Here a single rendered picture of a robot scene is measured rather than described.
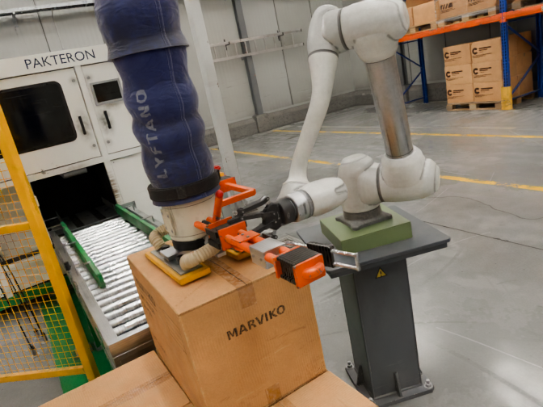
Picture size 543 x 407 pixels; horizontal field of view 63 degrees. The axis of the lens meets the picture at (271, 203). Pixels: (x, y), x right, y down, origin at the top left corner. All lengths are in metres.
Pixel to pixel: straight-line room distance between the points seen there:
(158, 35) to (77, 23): 9.49
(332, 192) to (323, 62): 0.43
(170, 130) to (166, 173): 0.13
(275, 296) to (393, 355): 0.92
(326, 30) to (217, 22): 10.20
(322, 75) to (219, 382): 0.98
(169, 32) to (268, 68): 10.84
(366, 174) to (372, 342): 0.73
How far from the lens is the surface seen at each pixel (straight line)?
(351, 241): 1.76
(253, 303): 1.28
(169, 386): 1.68
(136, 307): 2.32
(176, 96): 1.32
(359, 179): 1.78
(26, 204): 2.50
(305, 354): 1.46
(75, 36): 10.74
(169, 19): 1.35
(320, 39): 1.54
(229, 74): 11.63
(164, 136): 1.32
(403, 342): 2.11
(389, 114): 1.62
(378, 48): 1.52
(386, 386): 2.20
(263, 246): 1.05
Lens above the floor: 1.49
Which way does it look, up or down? 16 degrees down
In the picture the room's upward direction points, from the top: 12 degrees counter-clockwise
